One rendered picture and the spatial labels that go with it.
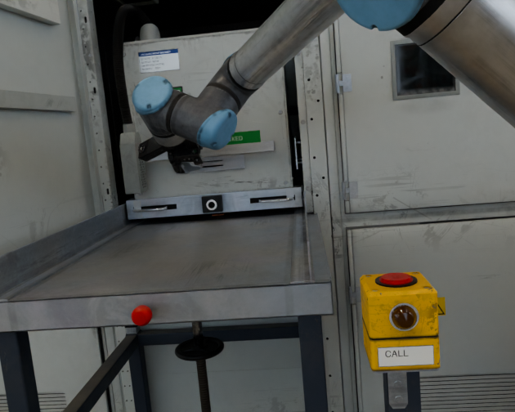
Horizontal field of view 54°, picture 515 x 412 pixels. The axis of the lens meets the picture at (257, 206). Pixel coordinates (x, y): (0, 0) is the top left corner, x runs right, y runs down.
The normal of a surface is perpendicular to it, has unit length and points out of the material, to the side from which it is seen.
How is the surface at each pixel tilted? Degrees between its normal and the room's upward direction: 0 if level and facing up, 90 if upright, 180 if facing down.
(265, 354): 90
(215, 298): 90
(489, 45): 112
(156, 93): 57
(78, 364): 90
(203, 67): 90
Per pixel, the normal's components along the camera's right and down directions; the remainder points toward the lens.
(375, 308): -0.08, 0.15
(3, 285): 0.99, -0.07
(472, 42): -0.29, 0.59
